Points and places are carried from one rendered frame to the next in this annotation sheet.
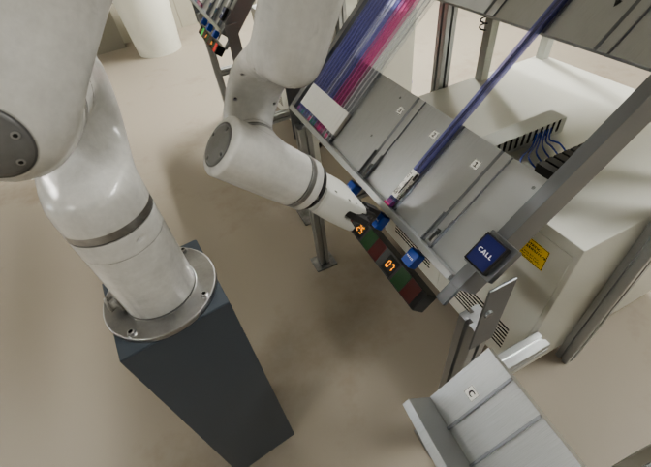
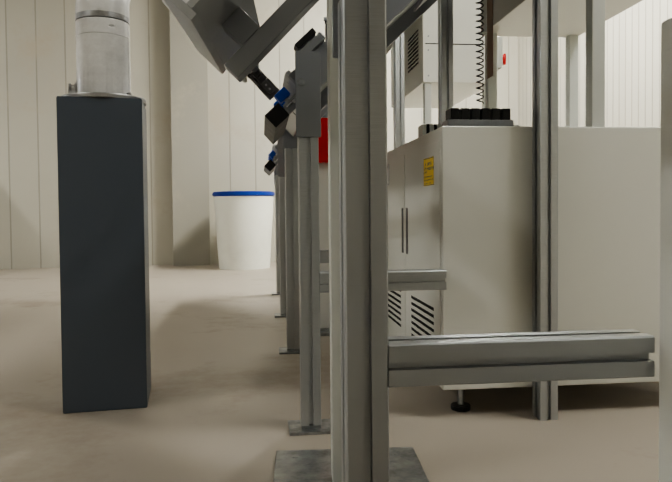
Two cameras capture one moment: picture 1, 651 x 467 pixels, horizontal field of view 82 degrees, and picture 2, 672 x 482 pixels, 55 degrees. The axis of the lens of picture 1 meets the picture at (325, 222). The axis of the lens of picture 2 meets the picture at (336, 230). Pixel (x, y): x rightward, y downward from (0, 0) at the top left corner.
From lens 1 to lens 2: 1.36 m
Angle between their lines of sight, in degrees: 45
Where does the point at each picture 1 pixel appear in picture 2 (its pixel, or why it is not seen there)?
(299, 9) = not seen: outside the picture
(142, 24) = (234, 232)
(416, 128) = not seen: hidden behind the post
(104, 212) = not seen: outside the picture
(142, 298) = (92, 70)
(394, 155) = not seen: hidden behind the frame
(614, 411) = (579, 447)
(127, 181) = not seen: outside the picture
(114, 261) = (91, 30)
